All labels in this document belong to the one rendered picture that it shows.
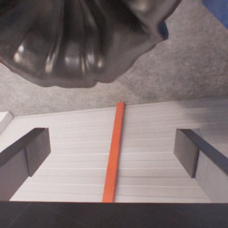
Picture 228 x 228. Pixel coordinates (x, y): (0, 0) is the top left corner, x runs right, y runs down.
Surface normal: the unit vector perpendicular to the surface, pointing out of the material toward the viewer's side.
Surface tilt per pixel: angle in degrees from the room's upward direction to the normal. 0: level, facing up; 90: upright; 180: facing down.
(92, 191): 90
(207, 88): 0
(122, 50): 6
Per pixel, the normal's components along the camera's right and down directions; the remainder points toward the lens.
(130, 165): -0.24, -0.69
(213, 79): -0.11, 0.72
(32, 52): 0.05, 0.00
